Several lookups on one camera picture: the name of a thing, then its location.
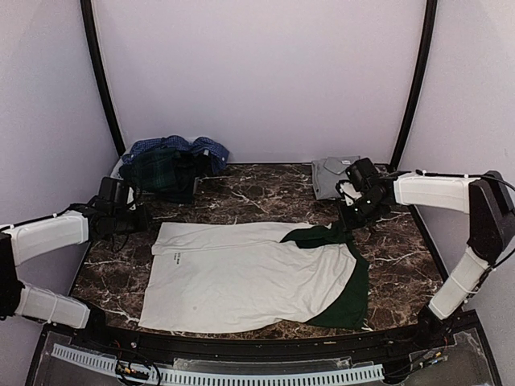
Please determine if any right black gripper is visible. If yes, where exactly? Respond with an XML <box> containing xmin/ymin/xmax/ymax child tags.
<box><xmin>337</xmin><ymin>193</ymin><xmax>386</xmax><ymax>231</ymax></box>

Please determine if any white and green raglan shirt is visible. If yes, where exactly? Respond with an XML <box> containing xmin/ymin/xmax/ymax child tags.
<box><xmin>139</xmin><ymin>222</ymin><xmax>369</xmax><ymax>334</ymax></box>

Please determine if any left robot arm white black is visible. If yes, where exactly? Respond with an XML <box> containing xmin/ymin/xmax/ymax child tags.
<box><xmin>1</xmin><ymin>203</ymin><xmax>150</xmax><ymax>351</ymax></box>

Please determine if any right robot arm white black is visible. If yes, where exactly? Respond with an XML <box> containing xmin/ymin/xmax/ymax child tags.
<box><xmin>336</xmin><ymin>170</ymin><xmax>514</xmax><ymax>321</ymax></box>

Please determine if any white perforated laundry basket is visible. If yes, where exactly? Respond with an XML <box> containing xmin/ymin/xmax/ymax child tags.
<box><xmin>109</xmin><ymin>158</ymin><xmax>134</xmax><ymax>195</ymax></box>

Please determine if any folded grey polo shirt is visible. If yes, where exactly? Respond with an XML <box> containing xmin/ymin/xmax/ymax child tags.
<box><xmin>311</xmin><ymin>156</ymin><xmax>361</xmax><ymax>200</ymax></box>

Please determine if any dark green plaid garment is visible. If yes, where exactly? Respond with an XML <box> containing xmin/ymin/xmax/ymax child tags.
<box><xmin>119</xmin><ymin>148</ymin><xmax>181</xmax><ymax>193</ymax></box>

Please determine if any black garment in basket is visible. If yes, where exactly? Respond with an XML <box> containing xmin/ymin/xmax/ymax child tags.
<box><xmin>157</xmin><ymin>150</ymin><xmax>211</xmax><ymax>204</ymax></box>

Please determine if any blue checkered shirt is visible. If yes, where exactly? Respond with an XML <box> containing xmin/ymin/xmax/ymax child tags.
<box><xmin>121</xmin><ymin>135</ymin><xmax>230</xmax><ymax>173</ymax></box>

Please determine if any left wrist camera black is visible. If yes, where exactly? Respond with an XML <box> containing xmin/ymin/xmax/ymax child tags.
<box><xmin>98</xmin><ymin>177</ymin><xmax>130</xmax><ymax>206</ymax></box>

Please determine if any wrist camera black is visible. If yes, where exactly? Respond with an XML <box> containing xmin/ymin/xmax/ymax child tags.
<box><xmin>345</xmin><ymin>158</ymin><xmax>379</xmax><ymax>192</ymax></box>
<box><xmin>98</xmin><ymin>177</ymin><xmax>130</xmax><ymax>206</ymax></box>

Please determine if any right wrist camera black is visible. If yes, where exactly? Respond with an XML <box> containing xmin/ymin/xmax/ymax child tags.
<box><xmin>345</xmin><ymin>158</ymin><xmax>379</xmax><ymax>192</ymax></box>

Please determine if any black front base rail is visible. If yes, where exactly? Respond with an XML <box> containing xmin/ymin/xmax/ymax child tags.
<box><xmin>43</xmin><ymin>311</ymin><xmax>480</xmax><ymax>365</ymax></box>

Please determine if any white slotted cable duct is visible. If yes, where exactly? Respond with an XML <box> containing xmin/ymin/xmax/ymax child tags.
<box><xmin>51</xmin><ymin>343</ymin><xmax>385</xmax><ymax>385</ymax></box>

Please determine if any right black frame post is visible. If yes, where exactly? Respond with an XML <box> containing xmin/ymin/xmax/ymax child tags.
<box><xmin>389</xmin><ymin>0</ymin><xmax>438</xmax><ymax>170</ymax></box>

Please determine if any black frame post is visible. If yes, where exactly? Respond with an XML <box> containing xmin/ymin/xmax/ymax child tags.
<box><xmin>80</xmin><ymin>0</ymin><xmax>126</xmax><ymax>157</ymax></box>
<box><xmin>389</xmin><ymin>0</ymin><xmax>438</xmax><ymax>170</ymax></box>

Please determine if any left black frame post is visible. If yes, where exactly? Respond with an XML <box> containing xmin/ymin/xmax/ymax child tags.
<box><xmin>80</xmin><ymin>0</ymin><xmax>126</xmax><ymax>157</ymax></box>

